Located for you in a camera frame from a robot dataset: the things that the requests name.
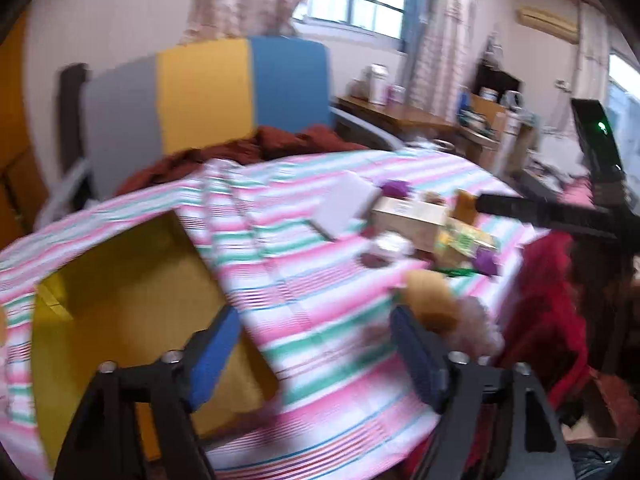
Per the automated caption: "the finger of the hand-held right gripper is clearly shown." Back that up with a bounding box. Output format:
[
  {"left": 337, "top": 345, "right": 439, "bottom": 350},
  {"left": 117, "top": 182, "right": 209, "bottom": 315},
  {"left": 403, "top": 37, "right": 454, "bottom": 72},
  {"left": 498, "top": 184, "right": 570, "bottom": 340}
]
[{"left": 475, "top": 192, "right": 618, "bottom": 241}]

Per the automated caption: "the white carton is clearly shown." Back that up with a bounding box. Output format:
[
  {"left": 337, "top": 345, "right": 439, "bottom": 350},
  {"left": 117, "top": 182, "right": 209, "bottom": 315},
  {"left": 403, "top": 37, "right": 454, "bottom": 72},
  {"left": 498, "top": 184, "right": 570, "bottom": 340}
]
[{"left": 367, "top": 65, "right": 391, "bottom": 106}]

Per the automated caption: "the grey yellow blue headboard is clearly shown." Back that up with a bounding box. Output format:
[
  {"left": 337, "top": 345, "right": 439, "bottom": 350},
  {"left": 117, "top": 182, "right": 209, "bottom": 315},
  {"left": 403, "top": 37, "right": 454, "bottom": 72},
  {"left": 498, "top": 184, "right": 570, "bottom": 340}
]
[{"left": 80, "top": 35, "right": 333, "bottom": 196}]

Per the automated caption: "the pink fluffy item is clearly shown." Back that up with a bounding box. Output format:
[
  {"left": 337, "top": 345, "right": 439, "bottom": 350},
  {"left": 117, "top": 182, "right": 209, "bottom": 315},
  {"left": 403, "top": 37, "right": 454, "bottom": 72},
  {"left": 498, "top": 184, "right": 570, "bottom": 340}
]
[{"left": 447, "top": 297, "right": 506, "bottom": 356}]

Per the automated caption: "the plain beige curtain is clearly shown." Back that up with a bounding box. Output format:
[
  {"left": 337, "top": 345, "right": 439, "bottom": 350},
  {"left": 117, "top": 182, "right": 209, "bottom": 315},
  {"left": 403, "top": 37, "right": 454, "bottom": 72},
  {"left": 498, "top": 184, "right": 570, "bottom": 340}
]
[{"left": 577, "top": 2, "right": 611, "bottom": 126}]

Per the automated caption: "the black shelf unit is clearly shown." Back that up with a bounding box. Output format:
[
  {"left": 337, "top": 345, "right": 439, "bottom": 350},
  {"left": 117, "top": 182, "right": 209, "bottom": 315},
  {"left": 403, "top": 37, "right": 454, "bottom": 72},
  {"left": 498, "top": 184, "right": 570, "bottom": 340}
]
[{"left": 472, "top": 60, "right": 523, "bottom": 106}]

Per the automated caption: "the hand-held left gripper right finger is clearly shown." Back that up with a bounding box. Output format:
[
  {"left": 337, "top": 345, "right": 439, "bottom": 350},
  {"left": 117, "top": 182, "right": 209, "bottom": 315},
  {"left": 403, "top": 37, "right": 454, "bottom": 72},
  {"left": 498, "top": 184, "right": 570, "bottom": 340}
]
[{"left": 390, "top": 304, "right": 576, "bottom": 480}]

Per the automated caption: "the white flat box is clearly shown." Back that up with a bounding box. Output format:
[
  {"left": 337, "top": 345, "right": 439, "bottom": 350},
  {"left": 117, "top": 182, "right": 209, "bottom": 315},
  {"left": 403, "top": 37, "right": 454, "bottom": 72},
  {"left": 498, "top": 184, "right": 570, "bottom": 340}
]
[{"left": 310, "top": 170, "right": 381, "bottom": 241}]

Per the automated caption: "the grey bed rail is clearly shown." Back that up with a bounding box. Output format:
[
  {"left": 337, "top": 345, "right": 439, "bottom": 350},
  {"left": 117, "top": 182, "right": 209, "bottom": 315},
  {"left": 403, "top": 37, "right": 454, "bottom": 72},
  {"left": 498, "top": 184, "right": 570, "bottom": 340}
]
[{"left": 327, "top": 105, "right": 406, "bottom": 151}]

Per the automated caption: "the white air conditioner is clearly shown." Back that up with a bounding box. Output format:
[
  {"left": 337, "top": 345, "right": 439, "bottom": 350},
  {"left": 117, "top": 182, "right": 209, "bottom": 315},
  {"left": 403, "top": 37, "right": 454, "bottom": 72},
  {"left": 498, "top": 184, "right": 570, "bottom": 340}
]
[{"left": 517, "top": 5, "right": 581, "bottom": 43}]

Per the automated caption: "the balcony window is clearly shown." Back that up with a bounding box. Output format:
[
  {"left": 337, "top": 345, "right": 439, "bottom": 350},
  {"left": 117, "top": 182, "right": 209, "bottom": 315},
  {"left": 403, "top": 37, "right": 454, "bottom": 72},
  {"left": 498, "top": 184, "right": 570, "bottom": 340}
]
[{"left": 607, "top": 52, "right": 640, "bottom": 116}]

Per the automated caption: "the blue framed window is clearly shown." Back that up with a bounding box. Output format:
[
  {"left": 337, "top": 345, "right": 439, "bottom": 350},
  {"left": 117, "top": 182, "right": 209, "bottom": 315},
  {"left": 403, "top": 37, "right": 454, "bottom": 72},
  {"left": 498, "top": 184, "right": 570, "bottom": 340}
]
[{"left": 305, "top": 0, "right": 418, "bottom": 43}]

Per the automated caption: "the yellow cardboard box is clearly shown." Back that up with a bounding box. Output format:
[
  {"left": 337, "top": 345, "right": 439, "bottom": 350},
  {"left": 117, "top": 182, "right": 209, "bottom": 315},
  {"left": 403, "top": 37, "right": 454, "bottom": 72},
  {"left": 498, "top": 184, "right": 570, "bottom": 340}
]
[{"left": 30, "top": 210, "right": 281, "bottom": 471}]

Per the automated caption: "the green rice cracker packet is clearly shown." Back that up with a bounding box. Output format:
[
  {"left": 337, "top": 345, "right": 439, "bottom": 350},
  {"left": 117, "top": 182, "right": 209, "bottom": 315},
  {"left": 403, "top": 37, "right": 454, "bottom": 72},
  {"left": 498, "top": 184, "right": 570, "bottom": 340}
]
[{"left": 432, "top": 220, "right": 501, "bottom": 278}]

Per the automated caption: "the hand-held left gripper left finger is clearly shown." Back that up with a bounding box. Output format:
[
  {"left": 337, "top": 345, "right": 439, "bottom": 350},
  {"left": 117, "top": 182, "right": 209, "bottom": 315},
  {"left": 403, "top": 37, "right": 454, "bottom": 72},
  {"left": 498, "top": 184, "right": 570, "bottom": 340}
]
[{"left": 52, "top": 305, "right": 243, "bottom": 480}]

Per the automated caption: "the pink green striped bedsheet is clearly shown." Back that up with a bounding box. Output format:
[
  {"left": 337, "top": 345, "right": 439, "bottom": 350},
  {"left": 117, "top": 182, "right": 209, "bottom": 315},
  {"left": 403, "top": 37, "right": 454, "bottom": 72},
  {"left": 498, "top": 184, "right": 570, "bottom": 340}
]
[{"left": 0, "top": 147, "right": 551, "bottom": 480}]

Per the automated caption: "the wooden desk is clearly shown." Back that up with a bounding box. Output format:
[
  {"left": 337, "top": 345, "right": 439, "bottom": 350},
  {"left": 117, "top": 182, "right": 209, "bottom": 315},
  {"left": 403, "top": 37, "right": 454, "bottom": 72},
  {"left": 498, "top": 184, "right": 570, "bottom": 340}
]
[{"left": 332, "top": 95, "right": 501, "bottom": 161}]

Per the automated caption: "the yellow wooden cabinet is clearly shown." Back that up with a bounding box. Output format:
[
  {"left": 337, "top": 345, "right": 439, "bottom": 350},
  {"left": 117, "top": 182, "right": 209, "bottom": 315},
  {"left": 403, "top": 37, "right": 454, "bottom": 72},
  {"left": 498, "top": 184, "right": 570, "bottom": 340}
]
[{"left": 0, "top": 15, "right": 51, "bottom": 241}]

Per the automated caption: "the beige carton box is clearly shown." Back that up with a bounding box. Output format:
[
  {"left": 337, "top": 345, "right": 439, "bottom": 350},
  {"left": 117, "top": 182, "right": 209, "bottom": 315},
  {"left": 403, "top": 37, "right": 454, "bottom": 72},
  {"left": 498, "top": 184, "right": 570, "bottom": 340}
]
[{"left": 370, "top": 195, "right": 451, "bottom": 256}]

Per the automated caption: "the rust red blanket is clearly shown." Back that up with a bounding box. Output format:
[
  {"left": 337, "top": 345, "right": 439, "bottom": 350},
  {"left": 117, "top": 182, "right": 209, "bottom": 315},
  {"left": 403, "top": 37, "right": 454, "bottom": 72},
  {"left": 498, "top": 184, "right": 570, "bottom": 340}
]
[{"left": 115, "top": 125, "right": 371, "bottom": 196}]

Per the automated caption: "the red quilt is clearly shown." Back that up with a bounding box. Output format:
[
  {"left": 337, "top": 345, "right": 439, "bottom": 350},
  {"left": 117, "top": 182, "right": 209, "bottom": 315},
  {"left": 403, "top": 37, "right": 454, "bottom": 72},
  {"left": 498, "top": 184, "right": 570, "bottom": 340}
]
[{"left": 500, "top": 232, "right": 591, "bottom": 421}]

